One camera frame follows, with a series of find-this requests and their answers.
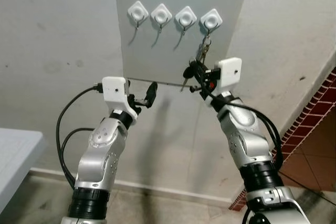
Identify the grey folding table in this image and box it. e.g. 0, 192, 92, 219
0, 128, 46, 214

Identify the red brick wall strip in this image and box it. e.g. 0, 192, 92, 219
229, 69, 336, 212

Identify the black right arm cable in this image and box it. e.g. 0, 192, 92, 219
199, 82, 286, 175

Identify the white skirting board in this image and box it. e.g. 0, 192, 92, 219
29, 167, 247, 207

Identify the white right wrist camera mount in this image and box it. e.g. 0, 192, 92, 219
217, 57, 243, 89

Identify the grey wall board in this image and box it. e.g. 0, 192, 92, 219
112, 0, 251, 87

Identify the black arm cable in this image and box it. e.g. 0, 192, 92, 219
199, 82, 286, 175
56, 83, 103, 189

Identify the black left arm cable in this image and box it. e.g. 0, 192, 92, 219
56, 83, 103, 189

